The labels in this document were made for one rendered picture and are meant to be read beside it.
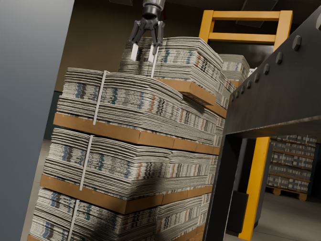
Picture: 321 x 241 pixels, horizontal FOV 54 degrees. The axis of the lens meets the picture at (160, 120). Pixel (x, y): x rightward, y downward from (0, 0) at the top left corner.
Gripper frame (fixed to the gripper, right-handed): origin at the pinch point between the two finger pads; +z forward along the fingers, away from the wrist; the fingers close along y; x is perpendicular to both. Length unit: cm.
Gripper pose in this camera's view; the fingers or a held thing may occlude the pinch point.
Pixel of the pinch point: (142, 55)
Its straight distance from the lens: 134.0
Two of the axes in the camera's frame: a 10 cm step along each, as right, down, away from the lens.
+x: -4.2, -1.4, -9.0
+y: -8.8, -1.6, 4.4
